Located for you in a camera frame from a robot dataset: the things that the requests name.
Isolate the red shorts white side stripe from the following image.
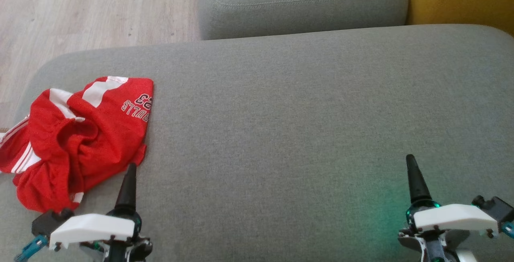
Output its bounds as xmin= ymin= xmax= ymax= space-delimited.
xmin=30 ymin=76 xmax=154 ymax=192

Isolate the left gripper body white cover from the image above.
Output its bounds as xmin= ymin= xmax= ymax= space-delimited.
xmin=49 ymin=209 xmax=153 ymax=262

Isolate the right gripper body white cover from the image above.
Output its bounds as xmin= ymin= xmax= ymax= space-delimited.
xmin=398 ymin=200 xmax=499 ymax=262

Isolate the large grey sofa chaise cushion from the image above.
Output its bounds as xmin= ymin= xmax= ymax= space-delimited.
xmin=0 ymin=24 xmax=514 ymax=262

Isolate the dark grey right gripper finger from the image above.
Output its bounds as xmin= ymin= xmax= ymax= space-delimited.
xmin=406 ymin=154 xmax=432 ymax=207

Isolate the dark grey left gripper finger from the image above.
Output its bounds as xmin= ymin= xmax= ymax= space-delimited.
xmin=114 ymin=164 xmax=138 ymax=216

